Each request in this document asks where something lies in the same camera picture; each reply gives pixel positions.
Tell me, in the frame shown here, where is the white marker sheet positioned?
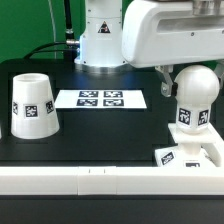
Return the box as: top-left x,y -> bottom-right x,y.
55,90 -> 147,109

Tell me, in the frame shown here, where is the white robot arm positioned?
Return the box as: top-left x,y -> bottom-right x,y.
75,0 -> 224,97

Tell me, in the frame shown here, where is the white lamp base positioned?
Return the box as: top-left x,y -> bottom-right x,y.
155,123 -> 216,168

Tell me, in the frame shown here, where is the white front fence rail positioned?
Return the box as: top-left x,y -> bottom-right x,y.
0,167 -> 224,195

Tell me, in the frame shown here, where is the black cable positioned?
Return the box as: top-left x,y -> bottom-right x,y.
23,41 -> 80,60

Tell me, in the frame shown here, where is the white right fence rail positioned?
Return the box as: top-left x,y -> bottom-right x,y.
203,124 -> 224,167

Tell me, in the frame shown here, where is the black cable connector post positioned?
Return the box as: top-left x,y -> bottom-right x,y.
63,0 -> 74,61

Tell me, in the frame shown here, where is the white lamp bulb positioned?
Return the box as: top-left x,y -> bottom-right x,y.
175,65 -> 219,134

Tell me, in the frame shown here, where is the white lamp shade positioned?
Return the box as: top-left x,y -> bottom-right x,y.
11,73 -> 59,139

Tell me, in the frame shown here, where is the white fence rail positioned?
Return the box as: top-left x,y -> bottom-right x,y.
0,167 -> 224,195
203,124 -> 224,167

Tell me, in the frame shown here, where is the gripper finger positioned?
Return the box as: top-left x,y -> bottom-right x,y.
215,61 -> 224,87
155,65 -> 178,97

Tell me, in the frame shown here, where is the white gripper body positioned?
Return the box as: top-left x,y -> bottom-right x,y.
122,0 -> 224,68

